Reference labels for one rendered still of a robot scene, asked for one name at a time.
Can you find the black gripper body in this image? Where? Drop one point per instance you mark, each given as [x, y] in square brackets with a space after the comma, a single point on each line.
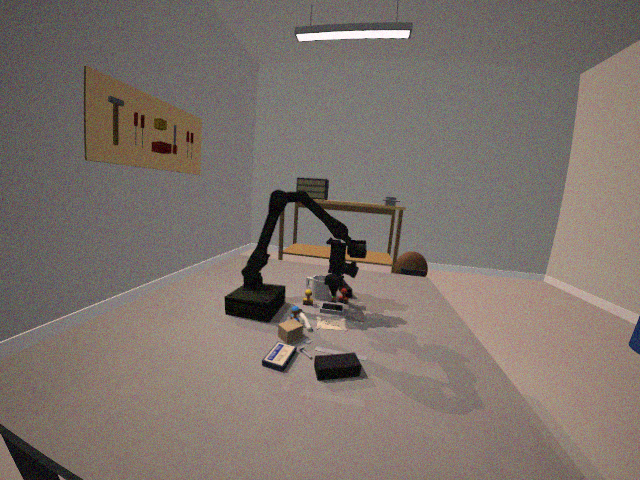
[335, 279]

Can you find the cream inspection card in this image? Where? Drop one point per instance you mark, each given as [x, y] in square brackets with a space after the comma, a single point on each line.
[333, 324]

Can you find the small brown cardboard box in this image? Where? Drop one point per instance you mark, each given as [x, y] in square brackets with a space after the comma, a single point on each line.
[290, 331]

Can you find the grey mug with cream rim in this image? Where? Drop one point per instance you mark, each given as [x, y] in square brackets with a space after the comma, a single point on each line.
[319, 289]

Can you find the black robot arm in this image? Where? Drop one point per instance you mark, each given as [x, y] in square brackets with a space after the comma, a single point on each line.
[253, 280]

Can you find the grey flat bar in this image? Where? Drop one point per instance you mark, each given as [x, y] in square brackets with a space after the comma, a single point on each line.
[330, 351]

